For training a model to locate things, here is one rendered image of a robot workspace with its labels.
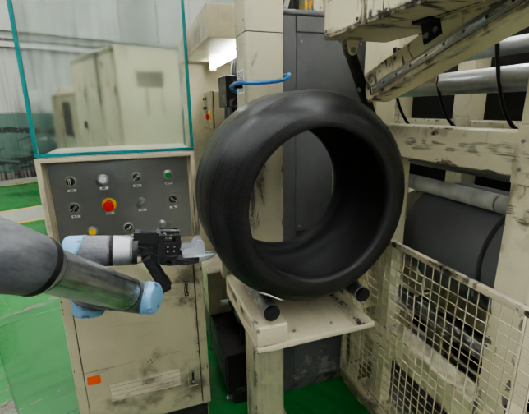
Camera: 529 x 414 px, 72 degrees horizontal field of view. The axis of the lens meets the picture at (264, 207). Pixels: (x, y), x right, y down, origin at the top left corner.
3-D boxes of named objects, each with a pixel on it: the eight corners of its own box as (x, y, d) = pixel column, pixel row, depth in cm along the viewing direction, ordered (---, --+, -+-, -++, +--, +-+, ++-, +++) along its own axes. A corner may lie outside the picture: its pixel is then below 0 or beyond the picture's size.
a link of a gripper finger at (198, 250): (218, 241, 95) (182, 241, 92) (217, 262, 96) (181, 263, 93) (216, 236, 98) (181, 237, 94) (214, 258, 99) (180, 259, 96)
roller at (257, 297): (244, 268, 129) (232, 269, 127) (244, 256, 128) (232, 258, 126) (280, 319, 97) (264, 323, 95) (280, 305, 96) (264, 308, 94)
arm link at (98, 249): (65, 267, 90) (66, 232, 89) (113, 265, 93) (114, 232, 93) (59, 273, 82) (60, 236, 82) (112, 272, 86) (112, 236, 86)
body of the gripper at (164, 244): (183, 235, 91) (132, 236, 86) (181, 268, 92) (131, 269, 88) (180, 227, 98) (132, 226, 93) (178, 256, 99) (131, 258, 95)
